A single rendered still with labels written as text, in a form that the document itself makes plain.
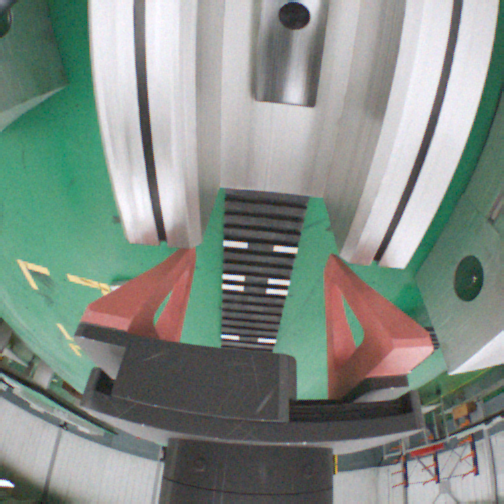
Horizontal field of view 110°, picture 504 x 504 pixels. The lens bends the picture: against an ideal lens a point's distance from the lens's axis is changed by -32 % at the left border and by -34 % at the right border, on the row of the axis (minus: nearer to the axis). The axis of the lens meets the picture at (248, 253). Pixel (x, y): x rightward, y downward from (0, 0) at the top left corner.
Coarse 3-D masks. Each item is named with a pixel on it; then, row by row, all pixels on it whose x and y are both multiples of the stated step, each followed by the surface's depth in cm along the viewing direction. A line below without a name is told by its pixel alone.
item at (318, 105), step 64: (128, 0) 3; (192, 0) 4; (256, 0) 6; (320, 0) 5; (384, 0) 4; (448, 0) 3; (128, 64) 4; (192, 64) 5; (256, 64) 7; (320, 64) 6; (384, 64) 5; (448, 64) 4; (128, 128) 6; (192, 128) 6; (256, 128) 9; (320, 128) 9; (384, 128) 5; (448, 128) 5; (128, 192) 7; (192, 192) 7; (320, 192) 11; (384, 192) 6; (384, 256) 8
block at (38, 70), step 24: (0, 0) 3; (24, 0) 5; (0, 24) 5; (24, 24) 6; (48, 24) 8; (0, 48) 6; (24, 48) 7; (48, 48) 9; (0, 72) 6; (24, 72) 8; (48, 72) 9; (0, 96) 7; (24, 96) 8; (48, 96) 11; (0, 120) 8
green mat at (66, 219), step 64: (64, 0) 7; (64, 64) 10; (64, 128) 13; (0, 192) 17; (64, 192) 17; (448, 192) 14; (0, 256) 23; (64, 256) 22; (128, 256) 21; (320, 256) 19; (64, 320) 32; (192, 320) 27; (320, 320) 25; (320, 384) 39
